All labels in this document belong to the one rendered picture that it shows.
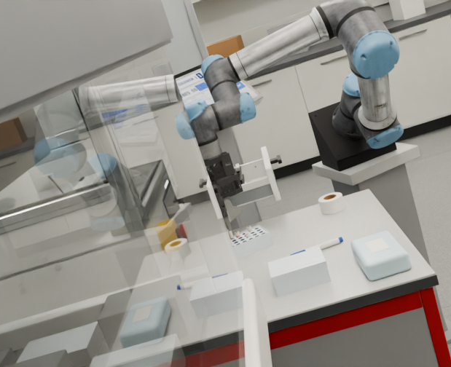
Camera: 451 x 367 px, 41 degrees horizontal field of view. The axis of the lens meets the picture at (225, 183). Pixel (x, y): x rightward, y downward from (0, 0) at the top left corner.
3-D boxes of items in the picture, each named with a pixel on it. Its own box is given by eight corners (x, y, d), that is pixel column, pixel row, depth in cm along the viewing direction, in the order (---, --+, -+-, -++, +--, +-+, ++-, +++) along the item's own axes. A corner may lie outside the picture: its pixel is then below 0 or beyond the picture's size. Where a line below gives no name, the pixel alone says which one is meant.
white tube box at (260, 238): (262, 236, 173) (259, 224, 172) (273, 244, 165) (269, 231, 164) (223, 253, 170) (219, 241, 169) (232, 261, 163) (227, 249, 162)
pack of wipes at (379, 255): (353, 256, 142) (348, 239, 141) (392, 245, 142) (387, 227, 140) (369, 283, 128) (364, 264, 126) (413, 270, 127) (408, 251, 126)
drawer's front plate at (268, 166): (275, 175, 207) (265, 145, 205) (281, 200, 179) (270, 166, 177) (269, 177, 208) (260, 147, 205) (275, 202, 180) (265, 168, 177)
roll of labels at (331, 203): (322, 216, 173) (318, 204, 172) (321, 208, 179) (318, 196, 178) (346, 210, 171) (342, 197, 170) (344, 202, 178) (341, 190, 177)
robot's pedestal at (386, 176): (418, 306, 254) (374, 137, 235) (468, 333, 226) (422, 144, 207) (358, 336, 247) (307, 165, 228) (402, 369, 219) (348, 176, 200)
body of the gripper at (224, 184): (244, 194, 164) (230, 152, 161) (215, 205, 162) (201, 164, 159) (236, 188, 171) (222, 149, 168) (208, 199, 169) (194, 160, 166)
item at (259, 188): (269, 174, 206) (263, 157, 204) (274, 196, 181) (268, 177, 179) (158, 208, 209) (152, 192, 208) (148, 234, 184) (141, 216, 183)
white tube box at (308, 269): (325, 266, 142) (319, 246, 141) (331, 281, 134) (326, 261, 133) (273, 281, 143) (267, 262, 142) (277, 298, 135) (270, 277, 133)
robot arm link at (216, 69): (355, -29, 160) (191, 57, 166) (374, -1, 154) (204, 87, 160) (361, 0, 170) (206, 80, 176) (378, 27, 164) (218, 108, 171)
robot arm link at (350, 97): (365, 87, 209) (371, 60, 197) (383, 116, 203) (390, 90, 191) (333, 97, 208) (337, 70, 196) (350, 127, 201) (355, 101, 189)
